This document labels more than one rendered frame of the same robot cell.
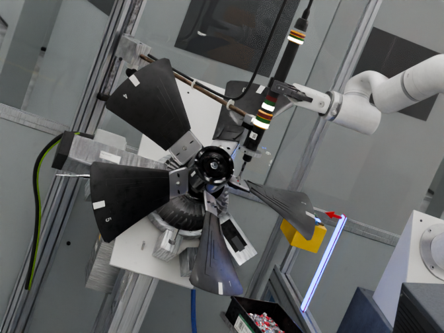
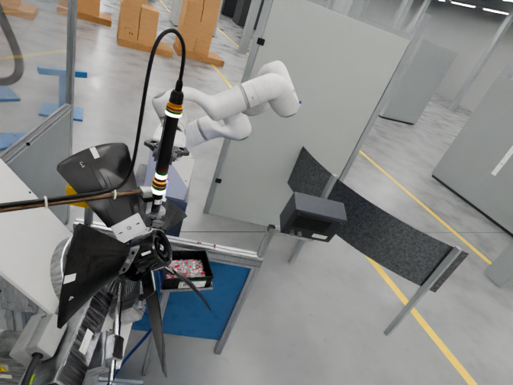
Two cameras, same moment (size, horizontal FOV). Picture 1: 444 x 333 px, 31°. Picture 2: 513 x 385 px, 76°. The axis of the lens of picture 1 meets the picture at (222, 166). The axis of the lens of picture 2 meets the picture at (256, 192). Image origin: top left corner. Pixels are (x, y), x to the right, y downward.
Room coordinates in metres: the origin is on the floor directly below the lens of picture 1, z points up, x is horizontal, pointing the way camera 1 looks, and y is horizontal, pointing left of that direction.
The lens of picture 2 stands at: (2.00, 0.78, 1.96)
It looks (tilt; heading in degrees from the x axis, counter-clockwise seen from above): 30 degrees down; 269
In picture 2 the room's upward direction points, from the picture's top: 21 degrees clockwise
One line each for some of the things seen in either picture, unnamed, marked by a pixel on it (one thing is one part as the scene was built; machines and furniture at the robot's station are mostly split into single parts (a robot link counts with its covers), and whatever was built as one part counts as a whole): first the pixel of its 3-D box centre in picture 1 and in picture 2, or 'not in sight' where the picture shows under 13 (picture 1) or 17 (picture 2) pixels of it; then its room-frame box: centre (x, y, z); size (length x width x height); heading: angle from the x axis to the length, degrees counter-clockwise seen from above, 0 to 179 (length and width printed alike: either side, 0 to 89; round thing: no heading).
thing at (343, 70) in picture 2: not in sight; (300, 127); (1.82, -2.04, 1.10); 1.21 x 0.05 x 2.20; 15
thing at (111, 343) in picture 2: not in sight; (114, 347); (2.20, 0.28, 1.08); 0.07 x 0.04 x 0.06; 115
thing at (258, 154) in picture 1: (253, 135); (153, 200); (2.28, -0.05, 1.33); 0.09 x 0.07 x 0.10; 50
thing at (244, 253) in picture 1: (226, 244); not in sight; (2.32, -0.10, 0.98); 0.20 x 0.16 x 0.20; 15
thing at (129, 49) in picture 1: (132, 51); not in sight; (2.68, 0.42, 1.37); 0.10 x 0.07 x 0.08; 50
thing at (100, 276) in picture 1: (108, 252); (9, 363); (2.55, 0.24, 0.73); 0.15 x 0.09 x 0.22; 15
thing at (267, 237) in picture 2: not in sight; (266, 241); (1.86, -0.54, 0.96); 0.03 x 0.03 x 0.20; 15
